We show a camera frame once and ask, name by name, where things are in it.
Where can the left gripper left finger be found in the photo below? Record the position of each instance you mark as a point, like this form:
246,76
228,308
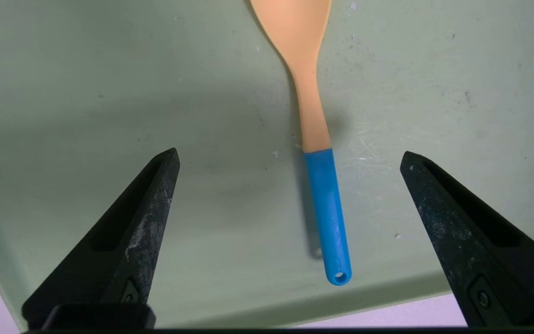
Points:
118,241

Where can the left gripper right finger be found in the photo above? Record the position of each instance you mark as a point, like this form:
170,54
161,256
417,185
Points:
480,260

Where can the light green plastic tray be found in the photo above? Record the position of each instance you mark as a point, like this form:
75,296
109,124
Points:
109,93

